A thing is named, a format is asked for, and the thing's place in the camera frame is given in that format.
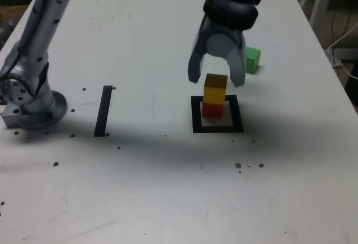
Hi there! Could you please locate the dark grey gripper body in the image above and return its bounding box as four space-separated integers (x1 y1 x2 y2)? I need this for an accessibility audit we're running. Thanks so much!
201 16 244 40

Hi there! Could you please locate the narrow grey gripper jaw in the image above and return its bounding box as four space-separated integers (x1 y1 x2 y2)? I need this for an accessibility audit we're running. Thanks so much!
186 19 211 84

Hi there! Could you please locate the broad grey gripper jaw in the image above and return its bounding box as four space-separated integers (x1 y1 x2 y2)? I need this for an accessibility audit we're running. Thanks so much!
206 31 247 88

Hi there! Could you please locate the green cube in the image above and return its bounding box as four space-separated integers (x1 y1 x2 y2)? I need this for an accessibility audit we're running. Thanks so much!
245 46 262 74

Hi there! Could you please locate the yellow cube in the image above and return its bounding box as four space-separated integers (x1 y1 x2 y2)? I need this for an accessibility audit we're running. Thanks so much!
202 73 228 106

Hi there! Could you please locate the red cube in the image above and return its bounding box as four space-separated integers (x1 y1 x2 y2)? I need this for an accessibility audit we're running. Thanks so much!
201 101 224 119

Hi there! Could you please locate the square black tape outline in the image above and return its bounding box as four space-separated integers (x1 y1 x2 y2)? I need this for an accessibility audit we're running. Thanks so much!
190 95 244 134

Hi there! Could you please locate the thick white furniture leg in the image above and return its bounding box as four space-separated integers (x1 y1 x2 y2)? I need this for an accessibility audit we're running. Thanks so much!
309 0 336 29

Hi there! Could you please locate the black tape strip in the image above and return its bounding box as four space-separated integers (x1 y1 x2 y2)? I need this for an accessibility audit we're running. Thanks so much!
93 85 114 138

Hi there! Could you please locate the white cable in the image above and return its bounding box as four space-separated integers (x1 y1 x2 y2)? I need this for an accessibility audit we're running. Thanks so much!
326 21 358 81

